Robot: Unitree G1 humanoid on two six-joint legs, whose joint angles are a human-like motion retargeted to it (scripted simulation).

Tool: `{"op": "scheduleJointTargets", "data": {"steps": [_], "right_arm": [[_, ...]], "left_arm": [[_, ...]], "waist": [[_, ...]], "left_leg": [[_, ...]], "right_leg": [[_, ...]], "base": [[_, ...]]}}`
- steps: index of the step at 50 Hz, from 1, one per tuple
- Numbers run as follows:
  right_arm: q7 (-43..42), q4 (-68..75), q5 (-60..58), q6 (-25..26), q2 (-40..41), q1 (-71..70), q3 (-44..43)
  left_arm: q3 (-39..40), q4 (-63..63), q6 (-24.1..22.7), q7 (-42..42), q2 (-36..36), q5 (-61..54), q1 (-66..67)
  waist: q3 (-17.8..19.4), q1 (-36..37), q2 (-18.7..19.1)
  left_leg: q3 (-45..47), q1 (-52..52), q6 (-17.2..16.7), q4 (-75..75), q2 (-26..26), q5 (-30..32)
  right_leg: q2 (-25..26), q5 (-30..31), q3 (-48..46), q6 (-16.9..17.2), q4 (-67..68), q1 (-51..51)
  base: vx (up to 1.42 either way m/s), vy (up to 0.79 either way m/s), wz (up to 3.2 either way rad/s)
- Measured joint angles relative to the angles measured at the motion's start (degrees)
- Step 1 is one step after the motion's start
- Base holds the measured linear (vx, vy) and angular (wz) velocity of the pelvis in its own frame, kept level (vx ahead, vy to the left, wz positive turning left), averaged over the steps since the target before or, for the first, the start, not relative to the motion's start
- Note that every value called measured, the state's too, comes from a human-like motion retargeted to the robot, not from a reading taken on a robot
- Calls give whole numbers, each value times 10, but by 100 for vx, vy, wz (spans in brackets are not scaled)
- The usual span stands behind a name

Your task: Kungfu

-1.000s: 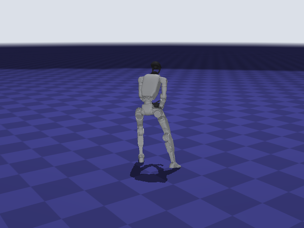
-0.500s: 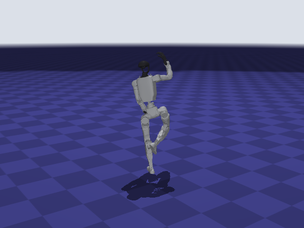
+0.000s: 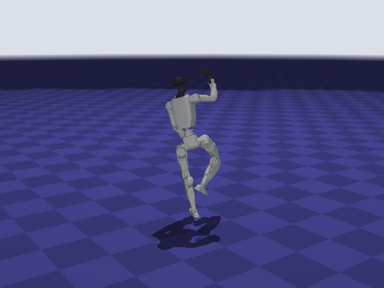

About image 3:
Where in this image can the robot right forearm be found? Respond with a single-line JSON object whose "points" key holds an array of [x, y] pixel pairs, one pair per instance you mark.
{"points": [[213, 89]]}

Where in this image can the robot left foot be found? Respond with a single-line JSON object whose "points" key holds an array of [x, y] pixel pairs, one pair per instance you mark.
{"points": [[195, 214]]}

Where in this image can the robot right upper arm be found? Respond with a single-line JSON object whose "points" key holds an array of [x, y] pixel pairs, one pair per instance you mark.
{"points": [[196, 98]]}

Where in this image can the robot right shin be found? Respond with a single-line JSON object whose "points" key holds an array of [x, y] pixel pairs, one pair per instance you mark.
{"points": [[210, 172]]}

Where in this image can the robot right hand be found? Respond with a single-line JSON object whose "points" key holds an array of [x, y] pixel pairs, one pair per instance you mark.
{"points": [[207, 73]]}

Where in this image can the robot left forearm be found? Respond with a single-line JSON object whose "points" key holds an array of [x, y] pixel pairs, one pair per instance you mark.
{"points": [[179, 131]]}

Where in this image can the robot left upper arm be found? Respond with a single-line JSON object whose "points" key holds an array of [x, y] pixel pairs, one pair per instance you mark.
{"points": [[169, 109]]}

